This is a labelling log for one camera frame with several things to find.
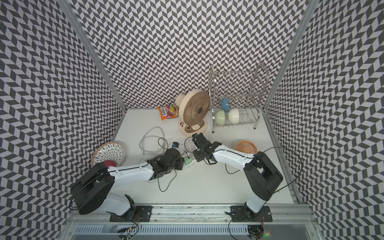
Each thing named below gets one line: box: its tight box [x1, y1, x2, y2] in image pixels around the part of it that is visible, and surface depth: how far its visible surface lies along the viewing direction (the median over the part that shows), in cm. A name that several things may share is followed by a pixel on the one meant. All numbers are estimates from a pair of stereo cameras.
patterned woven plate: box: [91, 141, 126, 167], surface depth 94 cm
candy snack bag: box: [158, 104, 179, 121], surface depth 115 cm
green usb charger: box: [184, 156, 192, 165], surface depth 86 cm
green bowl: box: [214, 109, 226, 126], surface depth 98 cm
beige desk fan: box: [175, 89, 211, 138], surface depth 88 cm
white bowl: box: [228, 108, 240, 125], surface depth 99 cm
